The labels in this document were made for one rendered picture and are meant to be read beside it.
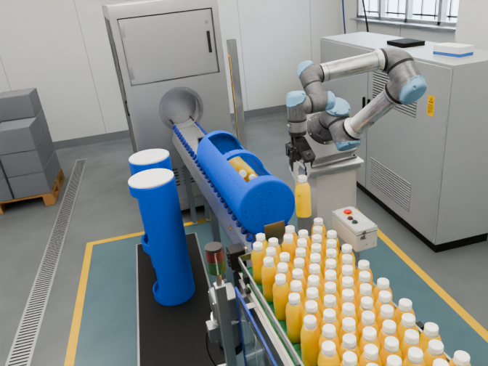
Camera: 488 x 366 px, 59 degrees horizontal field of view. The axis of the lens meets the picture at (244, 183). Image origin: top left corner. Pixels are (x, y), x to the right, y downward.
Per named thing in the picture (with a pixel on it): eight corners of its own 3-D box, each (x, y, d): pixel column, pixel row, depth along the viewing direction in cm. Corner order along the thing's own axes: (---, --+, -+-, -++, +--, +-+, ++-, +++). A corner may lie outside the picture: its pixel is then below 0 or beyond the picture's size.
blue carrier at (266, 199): (241, 166, 285) (236, 125, 273) (298, 226, 209) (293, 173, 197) (200, 176, 278) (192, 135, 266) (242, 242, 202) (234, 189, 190)
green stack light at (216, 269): (223, 263, 152) (221, 251, 150) (228, 272, 147) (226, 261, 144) (205, 267, 150) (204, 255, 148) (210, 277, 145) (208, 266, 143)
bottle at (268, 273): (280, 301, 169) (277, 266, 162) (263, 303, 170) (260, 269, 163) (279, 290, 175) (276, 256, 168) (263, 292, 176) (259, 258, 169)
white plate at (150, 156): (160, 163, 283) (160, 164, 283) (173, 147, 307) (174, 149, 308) (121, 163, 288) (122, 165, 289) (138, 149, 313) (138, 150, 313)
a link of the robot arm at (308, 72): (407, 34, 177) (297, 58, 169) (419, 55, 174) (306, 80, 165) (396, 51, 188) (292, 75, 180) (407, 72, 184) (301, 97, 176)
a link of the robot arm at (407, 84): (340, 128, 220) (420, 58, 176) (351, 154, 215) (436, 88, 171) (322, 129, 214) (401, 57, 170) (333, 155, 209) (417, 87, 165)
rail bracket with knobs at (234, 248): (246, 259, 197) (244, 240, 193) (251, 268, 191) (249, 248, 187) (226, 265, 195) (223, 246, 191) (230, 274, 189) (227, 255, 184)
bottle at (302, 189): (300, 210, 189) (298, 175, 182) (314, 213, 185) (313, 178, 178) (293, 216, 184) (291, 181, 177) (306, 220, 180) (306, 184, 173)
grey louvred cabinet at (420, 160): (361, 153, 535) (363, 31, 474) (489, 240, 343) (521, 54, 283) (321, 160, 526) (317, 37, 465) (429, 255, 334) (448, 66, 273)
